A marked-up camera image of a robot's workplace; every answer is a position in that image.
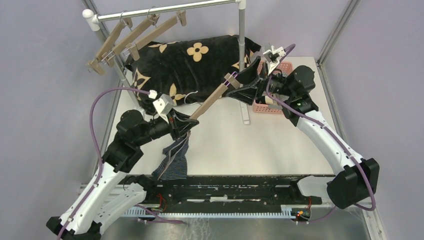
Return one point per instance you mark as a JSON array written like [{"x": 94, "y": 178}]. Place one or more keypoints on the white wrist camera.
[
  {"x": 162, "y": 103},
  {"x": 273, "y": 57}
]

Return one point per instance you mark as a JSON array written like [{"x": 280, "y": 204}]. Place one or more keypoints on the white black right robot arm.
[{"x": 355, "y": 178}]

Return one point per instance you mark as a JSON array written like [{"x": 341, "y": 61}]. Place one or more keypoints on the beige hanger with striped underwear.
[{"x": 180, "y": 17}]

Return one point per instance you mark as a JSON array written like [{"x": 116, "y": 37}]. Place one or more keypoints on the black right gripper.
[{"x": 248, "y": 75}]

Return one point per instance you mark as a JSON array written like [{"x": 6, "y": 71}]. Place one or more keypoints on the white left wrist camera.
[{"x": 162, "y": 103}]

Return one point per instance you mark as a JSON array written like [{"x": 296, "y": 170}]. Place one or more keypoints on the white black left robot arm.
[{"x": 90, "y": 215}]

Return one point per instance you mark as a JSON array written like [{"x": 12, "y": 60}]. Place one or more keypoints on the navy striped underwear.
[{"x": 174, "y": 166}]

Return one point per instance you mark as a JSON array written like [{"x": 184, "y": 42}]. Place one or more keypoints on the silver white clothes rack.
[{"x": 196, "y": 51}]

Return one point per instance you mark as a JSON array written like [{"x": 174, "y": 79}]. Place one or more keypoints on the beige hanger with navy underwear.
[{"x": 230, "y": 79}]

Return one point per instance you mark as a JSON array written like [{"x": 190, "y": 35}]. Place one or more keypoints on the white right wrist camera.
[{"x": 273, "y": 57}]

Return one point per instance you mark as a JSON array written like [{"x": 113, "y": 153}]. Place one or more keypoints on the black floral blanket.
[{"x": 168, "y": 69}]

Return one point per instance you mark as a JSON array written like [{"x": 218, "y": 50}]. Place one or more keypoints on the pink plastic basket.
[{"x": 286, "y": 67}]

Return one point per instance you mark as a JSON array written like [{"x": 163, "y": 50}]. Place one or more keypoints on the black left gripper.
[{"x": 177, "y": 121}]

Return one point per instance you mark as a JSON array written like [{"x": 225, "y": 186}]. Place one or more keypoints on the empty beige hanger far left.
[{"x": 107, "y": 44}]

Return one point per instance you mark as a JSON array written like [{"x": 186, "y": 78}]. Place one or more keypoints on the beige clip hanger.
[{"x": 118, "y": 48}]

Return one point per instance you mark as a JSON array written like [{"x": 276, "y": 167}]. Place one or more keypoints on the light blue cable duct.
[{"x": 280, "y": 213}]

